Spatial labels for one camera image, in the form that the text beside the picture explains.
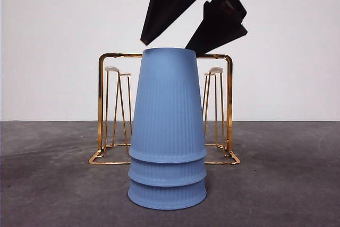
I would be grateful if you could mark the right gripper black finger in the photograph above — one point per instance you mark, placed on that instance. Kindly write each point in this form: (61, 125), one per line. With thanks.
(220, 33)
(170, 3)

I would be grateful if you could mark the blue ribbed plastic cup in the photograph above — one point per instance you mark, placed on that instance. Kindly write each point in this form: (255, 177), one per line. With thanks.
(167, 173)
(167, 197)
(167, 104)

